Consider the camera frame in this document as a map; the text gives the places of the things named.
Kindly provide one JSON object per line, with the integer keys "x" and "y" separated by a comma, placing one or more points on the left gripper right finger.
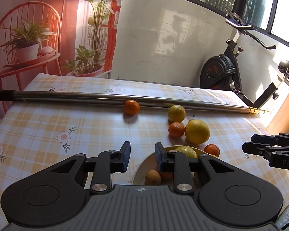
{"x": 176, "y": 163}

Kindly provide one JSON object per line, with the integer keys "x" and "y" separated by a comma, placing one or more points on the printed room backdrop cloth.
{"x": 63, "y": 37}

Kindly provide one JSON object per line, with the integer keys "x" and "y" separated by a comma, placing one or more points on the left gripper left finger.
{"x": 105, "y": 164}

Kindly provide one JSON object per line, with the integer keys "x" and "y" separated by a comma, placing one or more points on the brown kiwi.
{"x": 152, "y": 177}

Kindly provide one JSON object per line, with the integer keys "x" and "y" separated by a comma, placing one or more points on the long metal pole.
{"x": 120, "y": 100}

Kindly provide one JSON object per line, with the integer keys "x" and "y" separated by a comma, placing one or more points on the small round yellow lemon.
{"x": 176, "y": 113}

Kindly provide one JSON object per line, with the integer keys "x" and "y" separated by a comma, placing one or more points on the tangerine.
{"x": 165, "y": 176}
{"x": 212, "y": 149}
{"x": 131, "y": 107}
{"x": 176, "y": 130}

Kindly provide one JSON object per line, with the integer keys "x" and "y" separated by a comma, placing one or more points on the wooden panel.
{"x": 280, "y": 122}

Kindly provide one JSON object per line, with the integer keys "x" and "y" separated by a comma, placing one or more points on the large lemon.
{"x": 197, "y": 131}
{"x": 196, "y": 181}

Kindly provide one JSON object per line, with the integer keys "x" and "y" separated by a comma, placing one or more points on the beige round plate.
{"x": 149, "y": 163}

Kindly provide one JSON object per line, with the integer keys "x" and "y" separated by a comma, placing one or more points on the green apple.
{"x": 188, "y": 151}

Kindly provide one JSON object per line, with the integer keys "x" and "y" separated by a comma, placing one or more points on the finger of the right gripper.
{"x": 255, "y": 148}
{"x": 264, "y": 139}

